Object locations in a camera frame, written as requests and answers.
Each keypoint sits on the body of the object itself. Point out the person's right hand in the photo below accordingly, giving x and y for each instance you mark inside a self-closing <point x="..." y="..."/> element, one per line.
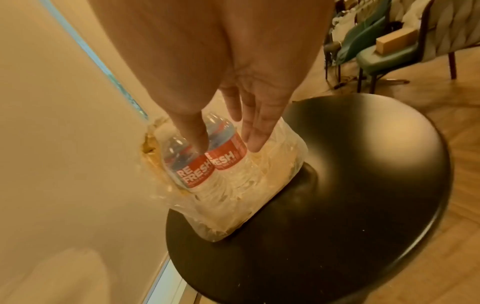
<point x="210" y="53"/>

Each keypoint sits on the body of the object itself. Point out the green cushioned chair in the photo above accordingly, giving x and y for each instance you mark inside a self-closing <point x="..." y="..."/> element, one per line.
<point x="356" y="35"/>
<point x="386" y="61"/>

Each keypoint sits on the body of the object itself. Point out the red label water bottle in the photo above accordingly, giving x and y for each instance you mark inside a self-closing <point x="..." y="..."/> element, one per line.
<point x="189" y="169"/>
<point x="227" y="148"/>

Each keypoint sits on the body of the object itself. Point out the small cardboard box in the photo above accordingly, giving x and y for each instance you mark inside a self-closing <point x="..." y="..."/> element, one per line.
<point x="396" y="41"/>

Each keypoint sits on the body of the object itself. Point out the clear plastic wrap packaging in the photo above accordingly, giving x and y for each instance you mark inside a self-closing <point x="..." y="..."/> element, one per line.
<point x="258" y="184"/>

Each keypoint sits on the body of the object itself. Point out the cream woven chair back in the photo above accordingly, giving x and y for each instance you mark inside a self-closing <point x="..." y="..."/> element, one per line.
<point x="453" y="20"/>

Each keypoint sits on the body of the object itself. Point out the round black table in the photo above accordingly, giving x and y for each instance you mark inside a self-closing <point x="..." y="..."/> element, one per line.
<point x="348" y="193"/>

